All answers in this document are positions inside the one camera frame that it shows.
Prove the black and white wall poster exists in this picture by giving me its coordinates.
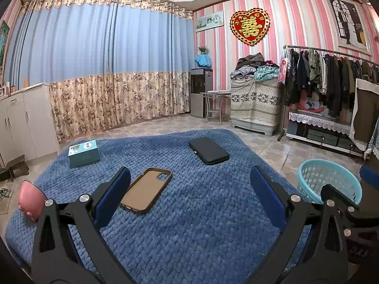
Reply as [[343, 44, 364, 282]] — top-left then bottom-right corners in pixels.
[[328, 0, 372, 56]]

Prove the teal cardboard box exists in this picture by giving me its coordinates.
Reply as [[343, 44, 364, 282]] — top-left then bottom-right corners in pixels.
[[68, 140, 100, 169]]

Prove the blue knitted blanket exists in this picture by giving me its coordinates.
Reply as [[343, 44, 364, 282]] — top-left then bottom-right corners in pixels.
[[4, 129, 315, 284]]

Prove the grey water dispenser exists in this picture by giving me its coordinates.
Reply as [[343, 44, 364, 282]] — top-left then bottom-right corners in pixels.
[[189, 68, 214, 118]]

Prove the blue and floral curtain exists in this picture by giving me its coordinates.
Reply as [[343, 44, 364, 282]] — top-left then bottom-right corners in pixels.
[[0, 0, 196, 143]]

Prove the metal clothes rack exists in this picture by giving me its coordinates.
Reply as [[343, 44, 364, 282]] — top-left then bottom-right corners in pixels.
[[276, 44, 379, 143]]

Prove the landscape wall picture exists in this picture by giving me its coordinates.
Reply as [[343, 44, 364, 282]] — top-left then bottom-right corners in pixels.
[[195, 10, 225, 33]]

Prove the brown phone case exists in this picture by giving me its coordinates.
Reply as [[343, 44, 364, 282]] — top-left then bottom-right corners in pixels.
[[120, 168, 173, 215]]

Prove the pile of folded clothes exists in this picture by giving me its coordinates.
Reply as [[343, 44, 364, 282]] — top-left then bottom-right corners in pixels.
[[230, 52, 280, 80]]

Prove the row of hanging clothes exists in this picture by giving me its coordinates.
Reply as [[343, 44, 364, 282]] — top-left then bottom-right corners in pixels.
[[285, 49, 379, 119]]

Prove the small wooden stool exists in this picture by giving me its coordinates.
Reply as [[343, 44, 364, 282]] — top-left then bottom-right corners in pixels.
[[5, 155, 30, 182]]

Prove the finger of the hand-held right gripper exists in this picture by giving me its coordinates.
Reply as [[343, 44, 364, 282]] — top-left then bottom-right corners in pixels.
[[320, 183, 361, 213], [359, 166, 379, 191]]

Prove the small wooden side table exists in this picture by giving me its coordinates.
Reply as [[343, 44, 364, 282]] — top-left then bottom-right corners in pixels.
[[199, 90, 232, 125]]

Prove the white cabinet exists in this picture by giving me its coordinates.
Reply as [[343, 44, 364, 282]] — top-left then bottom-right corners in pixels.
[[0, 82, 60, 168]]

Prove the light blue plastic basket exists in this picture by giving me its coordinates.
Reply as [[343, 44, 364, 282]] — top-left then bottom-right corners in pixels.
[[297, 159, 363, 207]]

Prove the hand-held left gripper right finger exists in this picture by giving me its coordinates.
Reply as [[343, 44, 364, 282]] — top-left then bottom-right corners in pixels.
[[250, 166, 350, 284]]

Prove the blue patterned fringed cloth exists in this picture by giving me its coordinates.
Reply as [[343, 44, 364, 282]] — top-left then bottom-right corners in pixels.
[[364, 125, 379, 158]]

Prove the red and white toy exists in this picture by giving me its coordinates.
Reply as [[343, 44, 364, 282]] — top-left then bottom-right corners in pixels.
[[297, 99, 325, 113]]

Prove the red heart wall decoration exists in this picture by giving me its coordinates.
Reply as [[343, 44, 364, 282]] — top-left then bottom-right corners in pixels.
[[230, 8, 272, 47]]

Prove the pink hanging bag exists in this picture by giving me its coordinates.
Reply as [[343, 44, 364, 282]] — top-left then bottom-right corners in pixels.
[[277, 50, 289, 85]]

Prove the brown chair with beige cloth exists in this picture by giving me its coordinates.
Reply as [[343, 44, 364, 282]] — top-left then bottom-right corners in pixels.
[[348, 78, 379, 152]]

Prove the green wall picture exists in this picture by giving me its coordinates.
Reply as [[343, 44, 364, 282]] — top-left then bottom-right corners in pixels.
[[0, 20, 11, 66]]

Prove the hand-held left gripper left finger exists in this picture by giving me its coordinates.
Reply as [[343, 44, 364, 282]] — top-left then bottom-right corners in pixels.
[[31, 166, 132, 284]]

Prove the lace covered low cabinet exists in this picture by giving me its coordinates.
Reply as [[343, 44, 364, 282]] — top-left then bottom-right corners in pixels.
[[285, 111, 356, 155]]

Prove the black zipper case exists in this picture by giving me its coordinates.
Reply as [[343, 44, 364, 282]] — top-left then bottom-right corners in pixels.
[[188, 137, 230, 166]]

